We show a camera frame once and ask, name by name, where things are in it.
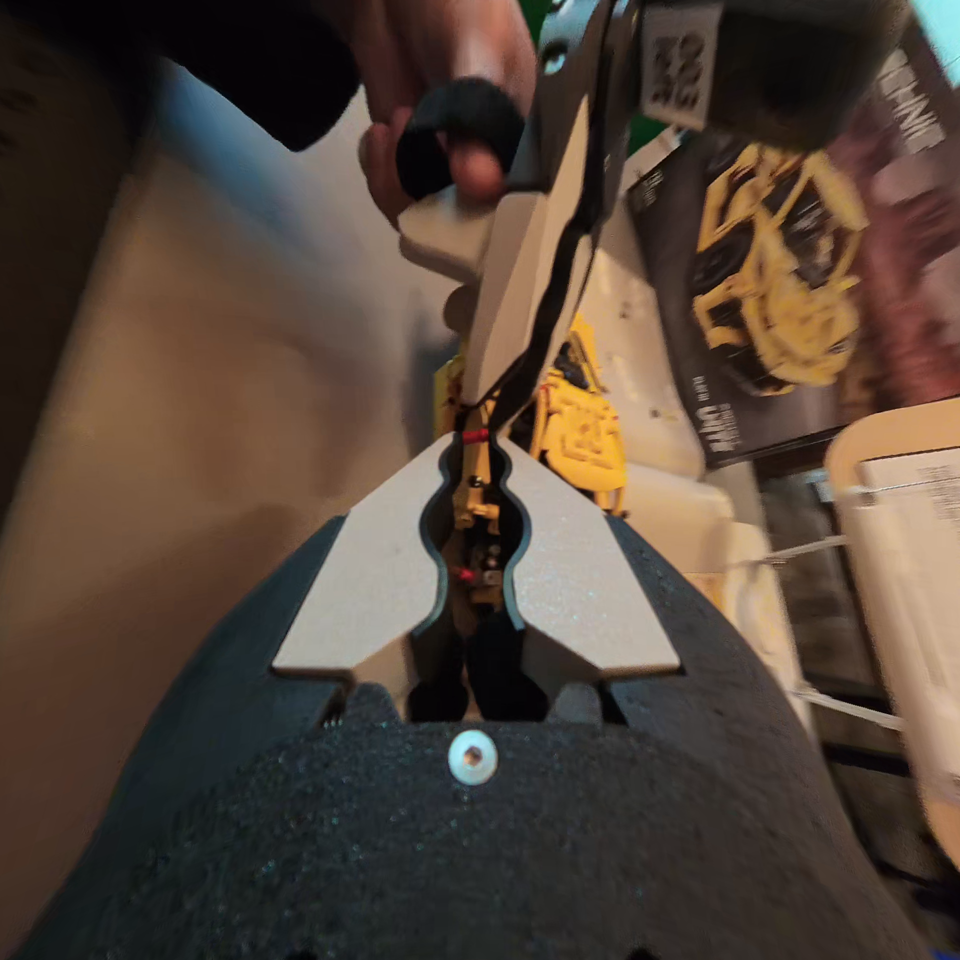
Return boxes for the perforated grey panel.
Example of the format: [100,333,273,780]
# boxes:
[0,15,162,526]

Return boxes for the toy car box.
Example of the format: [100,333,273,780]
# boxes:
[626,45,960,471]

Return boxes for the yellow toy brick car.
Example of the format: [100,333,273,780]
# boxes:
[433,313,630,610]

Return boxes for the grey desk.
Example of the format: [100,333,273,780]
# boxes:
[0,60,822,751]

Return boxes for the person's left forearm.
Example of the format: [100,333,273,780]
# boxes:
[0,0,363,153]

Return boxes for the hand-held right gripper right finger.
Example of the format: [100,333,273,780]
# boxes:
[468,435,682,723]

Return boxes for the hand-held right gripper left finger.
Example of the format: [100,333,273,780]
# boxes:
[271,432,466,723]

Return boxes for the person's left hand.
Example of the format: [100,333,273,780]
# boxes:
[358,0,539,228]

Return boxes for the white paper notice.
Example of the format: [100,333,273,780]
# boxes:
[858,448,960,751]

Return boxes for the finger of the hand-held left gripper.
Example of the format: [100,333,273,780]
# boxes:
[493,225,601,429]
[461,97,603,410]

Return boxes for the wooden sign board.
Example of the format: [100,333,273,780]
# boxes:
[823,401,960,852]

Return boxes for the white sign stand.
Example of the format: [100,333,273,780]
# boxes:
[716,517,910,740]

